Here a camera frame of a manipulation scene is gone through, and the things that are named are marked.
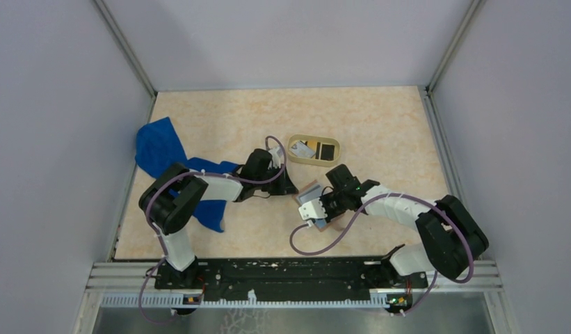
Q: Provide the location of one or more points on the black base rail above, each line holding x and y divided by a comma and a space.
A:
295, 279

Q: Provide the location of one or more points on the aluminium frame rail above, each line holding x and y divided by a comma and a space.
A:
127, 284

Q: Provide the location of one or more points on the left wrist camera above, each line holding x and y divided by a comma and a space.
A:
278, 157

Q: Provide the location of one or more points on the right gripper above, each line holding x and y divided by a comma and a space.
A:
329, 215

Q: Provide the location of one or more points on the blue cloth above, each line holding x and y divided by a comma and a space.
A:
158, 147

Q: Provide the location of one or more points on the tan leather card holder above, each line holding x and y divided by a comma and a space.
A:
309, 192

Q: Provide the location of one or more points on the beige oval tray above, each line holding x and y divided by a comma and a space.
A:
314, 142

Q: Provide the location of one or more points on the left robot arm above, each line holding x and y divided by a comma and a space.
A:
170, 202

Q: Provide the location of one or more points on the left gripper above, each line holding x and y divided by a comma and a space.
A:
286, 186

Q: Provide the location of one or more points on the white card in tray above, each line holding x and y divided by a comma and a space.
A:
301, 150

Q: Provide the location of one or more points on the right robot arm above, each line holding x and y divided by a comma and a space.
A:
450, 239

